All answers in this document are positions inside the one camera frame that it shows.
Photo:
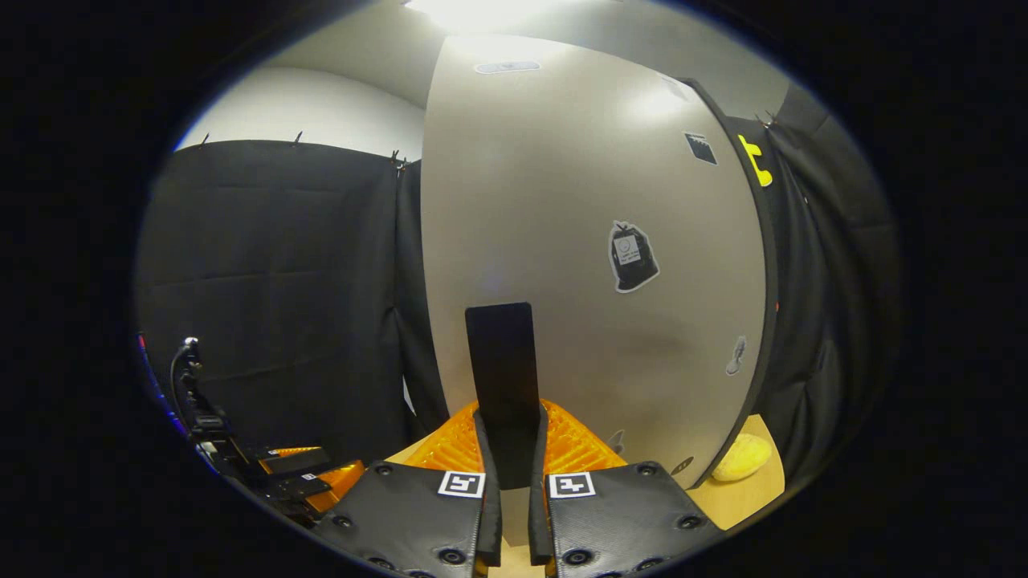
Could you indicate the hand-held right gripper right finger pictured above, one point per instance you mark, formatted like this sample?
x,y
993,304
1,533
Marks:
x,y
540,522

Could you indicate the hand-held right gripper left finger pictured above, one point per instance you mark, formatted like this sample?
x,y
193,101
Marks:
x,y
488,514

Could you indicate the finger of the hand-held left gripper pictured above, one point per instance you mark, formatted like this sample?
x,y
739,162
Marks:
x,y
309,486
297,461

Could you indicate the beige cabinet door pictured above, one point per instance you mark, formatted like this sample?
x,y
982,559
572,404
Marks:
x,y
562,201

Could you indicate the black backdrop cloth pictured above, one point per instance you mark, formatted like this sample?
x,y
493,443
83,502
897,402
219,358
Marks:
x,y
281,281

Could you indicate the yellow round sponge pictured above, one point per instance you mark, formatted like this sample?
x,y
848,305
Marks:
x,y
743,457

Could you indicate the ceiling light panel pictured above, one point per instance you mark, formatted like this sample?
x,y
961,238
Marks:
x,y
474,12

